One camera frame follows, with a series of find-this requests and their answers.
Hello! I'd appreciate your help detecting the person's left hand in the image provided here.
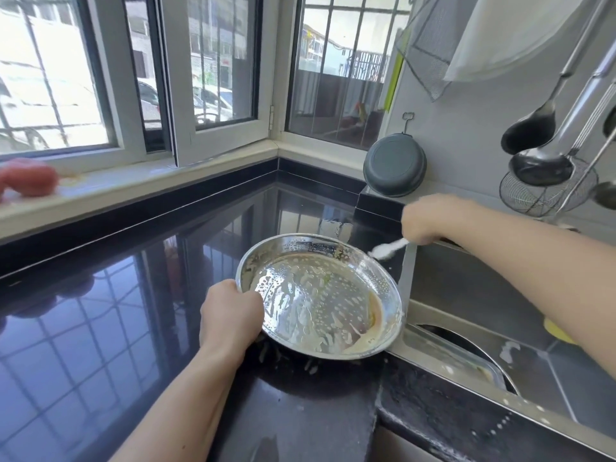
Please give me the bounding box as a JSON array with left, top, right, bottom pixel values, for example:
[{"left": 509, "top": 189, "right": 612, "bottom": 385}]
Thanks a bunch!
[{"left": 198, "top": 278, "right": 266, "bottom": 366}]

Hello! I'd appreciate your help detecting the person's right hand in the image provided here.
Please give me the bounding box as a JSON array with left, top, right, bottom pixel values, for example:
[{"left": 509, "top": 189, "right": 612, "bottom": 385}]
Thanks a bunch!
[{"left": 400, "top": 193, "right": 477, "bottom": 248}]

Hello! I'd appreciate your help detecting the white cleaning brush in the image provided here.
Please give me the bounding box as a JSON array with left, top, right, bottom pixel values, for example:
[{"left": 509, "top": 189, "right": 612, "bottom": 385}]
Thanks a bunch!
[{"left": 370, "top": 236, "right": 411, "bottom": 262}]

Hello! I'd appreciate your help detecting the round steel basin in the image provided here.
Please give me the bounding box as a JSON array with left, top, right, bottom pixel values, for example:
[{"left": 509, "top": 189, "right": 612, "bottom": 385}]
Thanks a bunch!
[{"left": 235, "top": 232, "right": 404, "bottom": 361}]

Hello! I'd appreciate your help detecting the round steel pan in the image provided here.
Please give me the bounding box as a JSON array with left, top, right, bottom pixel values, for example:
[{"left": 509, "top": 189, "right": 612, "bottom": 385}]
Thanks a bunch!
[{"left": 416, "top": 322, "right": 521, "bottom": 395}]

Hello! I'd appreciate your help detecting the person's right forearm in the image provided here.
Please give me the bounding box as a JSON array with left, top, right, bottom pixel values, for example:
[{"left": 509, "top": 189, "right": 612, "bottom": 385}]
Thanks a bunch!
[{"left": 457, "top": 199, "right": 616, "bottom": 381}]

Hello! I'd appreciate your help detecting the person's left forearm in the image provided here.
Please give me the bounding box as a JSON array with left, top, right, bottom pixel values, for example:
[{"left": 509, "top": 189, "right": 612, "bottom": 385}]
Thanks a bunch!
[{"left": 110, "top": 351, "right": 252, "bottom": 462}]

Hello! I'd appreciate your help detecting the grey hanging basin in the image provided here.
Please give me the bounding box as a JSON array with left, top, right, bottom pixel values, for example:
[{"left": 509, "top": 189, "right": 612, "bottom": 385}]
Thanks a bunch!
[{"left": 363, "top": 133, "right": 429, "bottom": 199}]

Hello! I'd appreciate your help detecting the stainless steel sink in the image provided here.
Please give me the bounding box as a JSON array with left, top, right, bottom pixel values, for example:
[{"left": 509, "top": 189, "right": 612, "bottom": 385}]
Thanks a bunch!
[{"left": 388, "top": 240, "right": 616, "bottom": 449}]

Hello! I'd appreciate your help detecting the steel soup ladle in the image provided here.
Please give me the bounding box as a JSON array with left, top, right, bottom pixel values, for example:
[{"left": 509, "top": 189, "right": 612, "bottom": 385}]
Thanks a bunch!
[{"left": 509, "top": 38, "right": 616, "bottom": 187}]

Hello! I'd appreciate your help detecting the hanging steel ladles and skimmer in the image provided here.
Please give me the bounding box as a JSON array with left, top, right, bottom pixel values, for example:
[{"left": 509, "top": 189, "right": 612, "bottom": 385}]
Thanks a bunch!
[{"left": 499, "top": 0, "right": 616, "bottom": 156}]

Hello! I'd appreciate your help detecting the yellow hanging sink cup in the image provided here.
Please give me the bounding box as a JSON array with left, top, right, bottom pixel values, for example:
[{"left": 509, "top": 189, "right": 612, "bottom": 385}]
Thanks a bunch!
[{"left": 542, "top": 315, "right": 581, "bottom": 347}]

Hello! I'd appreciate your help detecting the white hanging cloth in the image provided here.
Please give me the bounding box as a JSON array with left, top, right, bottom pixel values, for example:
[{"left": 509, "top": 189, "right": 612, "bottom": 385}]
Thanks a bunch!
[{"left": 397, "top": 0, "right": 590, "bottom": 102}]

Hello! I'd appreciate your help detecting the small red object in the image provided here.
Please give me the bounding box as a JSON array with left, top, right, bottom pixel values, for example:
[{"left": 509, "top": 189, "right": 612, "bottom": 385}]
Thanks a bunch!
[{"left": 0, "top": 158, "right": 61, "bottom": 199}]

